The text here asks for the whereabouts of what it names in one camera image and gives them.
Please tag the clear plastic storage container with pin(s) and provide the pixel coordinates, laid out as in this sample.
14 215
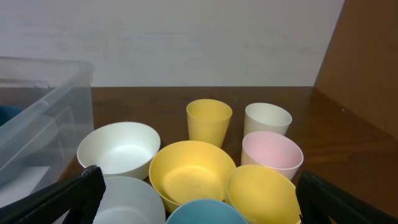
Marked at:
57 113

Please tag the white bowl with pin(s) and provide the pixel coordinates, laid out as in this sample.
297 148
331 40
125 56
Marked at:
120 149

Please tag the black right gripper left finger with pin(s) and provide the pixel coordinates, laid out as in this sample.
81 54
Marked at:
77 197

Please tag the white paper label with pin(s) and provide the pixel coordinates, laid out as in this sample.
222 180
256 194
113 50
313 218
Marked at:
22 185

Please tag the yellow cup upright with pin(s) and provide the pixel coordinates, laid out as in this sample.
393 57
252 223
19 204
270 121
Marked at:
208 121

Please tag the light blue cup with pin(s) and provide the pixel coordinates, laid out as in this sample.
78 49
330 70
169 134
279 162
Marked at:
206 211

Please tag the pink cup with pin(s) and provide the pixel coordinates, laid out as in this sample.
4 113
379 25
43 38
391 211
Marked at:
272 150

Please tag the light grey bowl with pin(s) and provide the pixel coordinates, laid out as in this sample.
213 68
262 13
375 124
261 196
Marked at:
129 200

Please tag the cream white cup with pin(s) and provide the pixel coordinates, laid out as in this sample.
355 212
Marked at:
266 117

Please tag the yellow bowl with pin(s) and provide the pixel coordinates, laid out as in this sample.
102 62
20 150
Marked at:
190 170

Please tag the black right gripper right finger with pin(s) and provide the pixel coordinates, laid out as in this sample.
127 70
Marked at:
321 202

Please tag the dark blue bowl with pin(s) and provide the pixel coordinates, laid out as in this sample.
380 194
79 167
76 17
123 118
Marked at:
7 113

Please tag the yellow cup near gripper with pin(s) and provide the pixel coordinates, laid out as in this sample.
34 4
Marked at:
262 195

